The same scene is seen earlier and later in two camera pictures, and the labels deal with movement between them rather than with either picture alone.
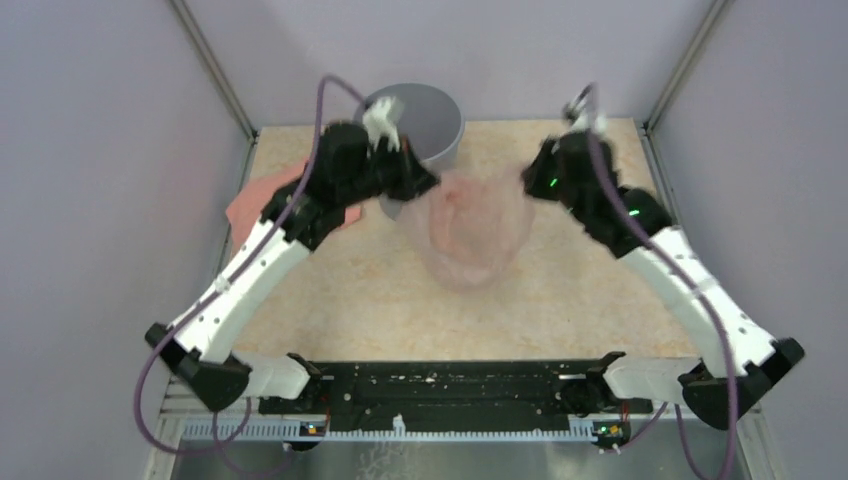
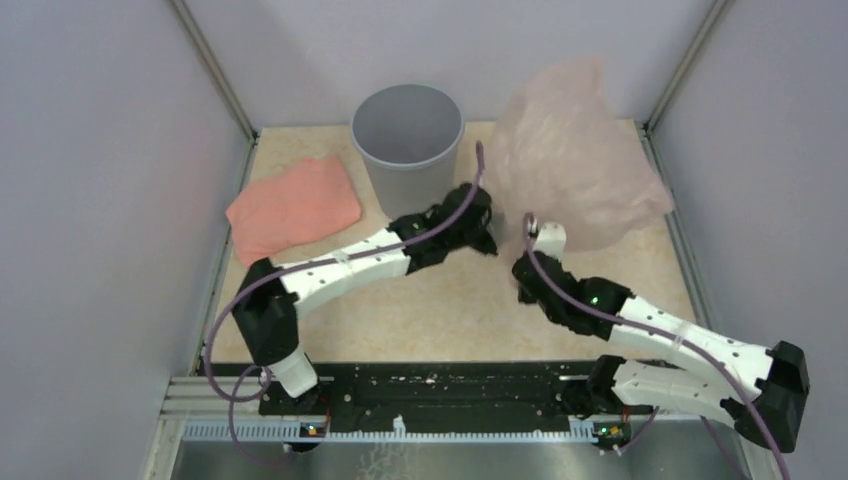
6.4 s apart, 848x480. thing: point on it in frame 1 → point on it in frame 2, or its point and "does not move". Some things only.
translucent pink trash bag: [470, 229] → [560, 155]
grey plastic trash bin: [433, 121] does not move
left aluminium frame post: [211, 64] does not move
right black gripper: [532, 174] → [524, 293]
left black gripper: [414, 179] → [487, 246]
